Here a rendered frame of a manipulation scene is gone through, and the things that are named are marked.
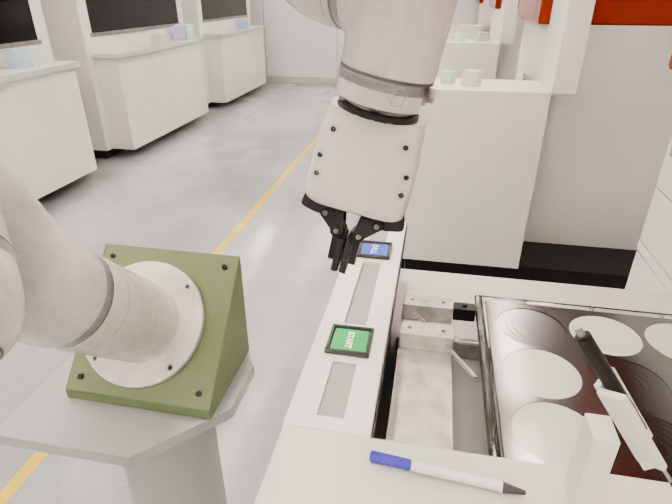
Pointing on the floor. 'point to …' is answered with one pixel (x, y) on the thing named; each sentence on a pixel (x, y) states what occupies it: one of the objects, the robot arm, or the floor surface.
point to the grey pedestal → (131, 439)
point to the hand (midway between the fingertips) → (343, 250)
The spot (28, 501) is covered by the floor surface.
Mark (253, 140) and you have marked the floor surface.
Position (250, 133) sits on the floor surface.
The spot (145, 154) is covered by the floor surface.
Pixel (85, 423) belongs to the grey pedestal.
